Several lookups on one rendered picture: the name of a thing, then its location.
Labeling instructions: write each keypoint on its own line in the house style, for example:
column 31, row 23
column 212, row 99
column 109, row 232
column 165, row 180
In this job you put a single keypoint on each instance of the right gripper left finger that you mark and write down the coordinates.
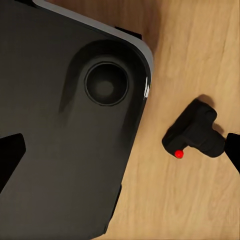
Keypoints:
column 12, row 150

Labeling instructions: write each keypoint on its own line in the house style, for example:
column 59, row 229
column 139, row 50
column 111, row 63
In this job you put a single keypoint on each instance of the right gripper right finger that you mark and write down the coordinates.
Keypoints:
column 232, row 149

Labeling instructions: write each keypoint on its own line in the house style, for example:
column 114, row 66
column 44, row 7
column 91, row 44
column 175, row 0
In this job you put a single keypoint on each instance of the digital camera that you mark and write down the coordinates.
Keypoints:
column 194, row 128

